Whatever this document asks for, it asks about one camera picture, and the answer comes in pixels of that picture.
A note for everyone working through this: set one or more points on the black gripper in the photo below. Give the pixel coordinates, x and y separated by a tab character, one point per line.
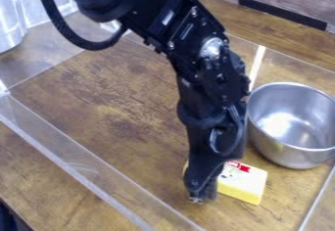
212	109

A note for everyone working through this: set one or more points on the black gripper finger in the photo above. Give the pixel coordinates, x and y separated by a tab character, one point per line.
202	191

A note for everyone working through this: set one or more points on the yellow butter block toy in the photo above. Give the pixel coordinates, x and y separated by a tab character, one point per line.
242	182

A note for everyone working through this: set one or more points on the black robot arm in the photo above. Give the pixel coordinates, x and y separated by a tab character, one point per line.
173	25

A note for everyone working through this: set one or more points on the silver metal pot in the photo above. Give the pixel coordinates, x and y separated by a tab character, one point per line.
292	124

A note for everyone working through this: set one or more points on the black strip on table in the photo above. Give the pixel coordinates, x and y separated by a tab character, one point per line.
285	14

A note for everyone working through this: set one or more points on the white sheer curtain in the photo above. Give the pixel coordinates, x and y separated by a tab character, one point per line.
22	14

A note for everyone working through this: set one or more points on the clear acrylic enclosure wall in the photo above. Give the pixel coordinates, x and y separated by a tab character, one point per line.
93	148

